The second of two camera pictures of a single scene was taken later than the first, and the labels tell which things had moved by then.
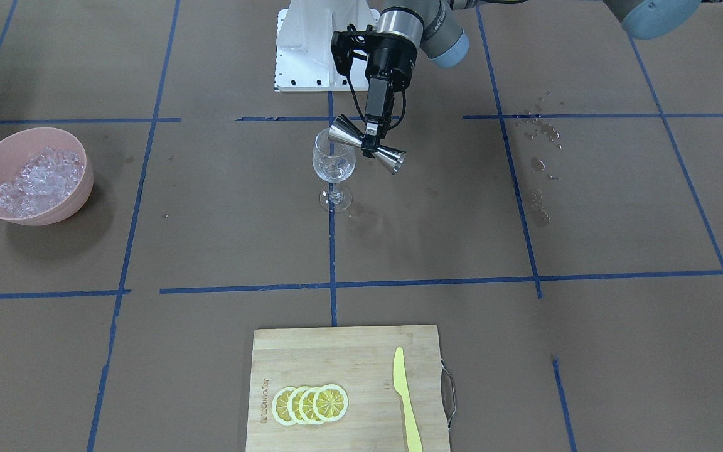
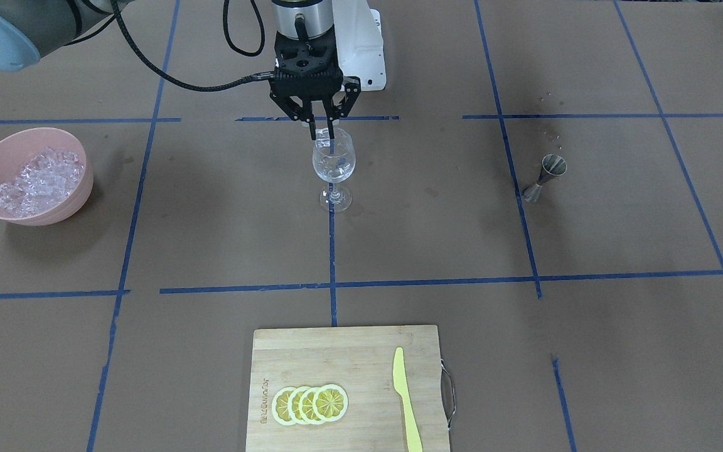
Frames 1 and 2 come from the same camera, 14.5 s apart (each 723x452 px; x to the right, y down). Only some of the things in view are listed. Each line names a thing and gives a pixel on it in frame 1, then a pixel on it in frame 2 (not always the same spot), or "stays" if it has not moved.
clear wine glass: x=334 y=162 stays
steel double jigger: x=346 y=131 -> x=552 y=165
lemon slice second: x=294 y=405 stays
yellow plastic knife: x=414 y=441 stays
